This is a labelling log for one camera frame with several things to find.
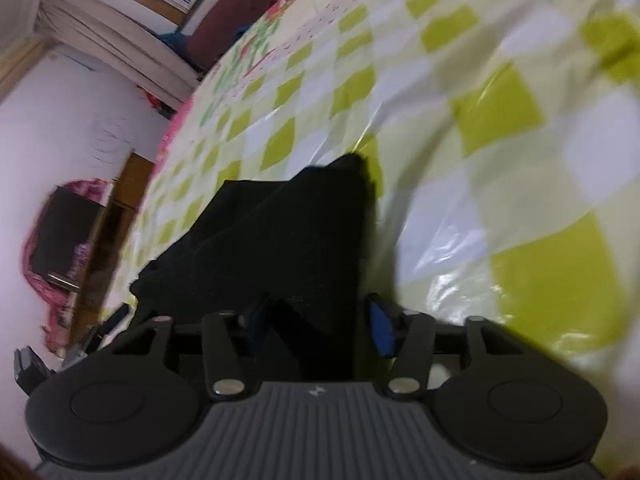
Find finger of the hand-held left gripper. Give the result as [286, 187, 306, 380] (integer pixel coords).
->
[86, 303, 131, 355]

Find white curtain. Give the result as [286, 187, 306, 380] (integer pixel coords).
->
[37, 0, 203, 108]

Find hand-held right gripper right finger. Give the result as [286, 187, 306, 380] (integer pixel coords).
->
[366, 295, 522, 401]

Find wooden cabinet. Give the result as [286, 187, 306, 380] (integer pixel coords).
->
[67, 151, 162, 356]

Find blue cloth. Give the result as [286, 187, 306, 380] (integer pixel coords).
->
[157, 27, 251, 58]

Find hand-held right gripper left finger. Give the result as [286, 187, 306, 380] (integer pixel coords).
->
[116, 304, 274, 402]

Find black television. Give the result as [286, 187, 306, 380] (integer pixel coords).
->
[29, 186, 110, 288]

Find dark red headboard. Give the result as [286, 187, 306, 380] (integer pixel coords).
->
[186, 0, 328, 73]

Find pink cloth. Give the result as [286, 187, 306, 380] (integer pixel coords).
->
[21, 177, 118, 353]

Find black pants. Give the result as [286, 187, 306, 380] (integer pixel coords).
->
[129, 153, 383, 382]

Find green checked bed sheet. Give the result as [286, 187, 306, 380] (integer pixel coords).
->
[95, 0, 640, 471]

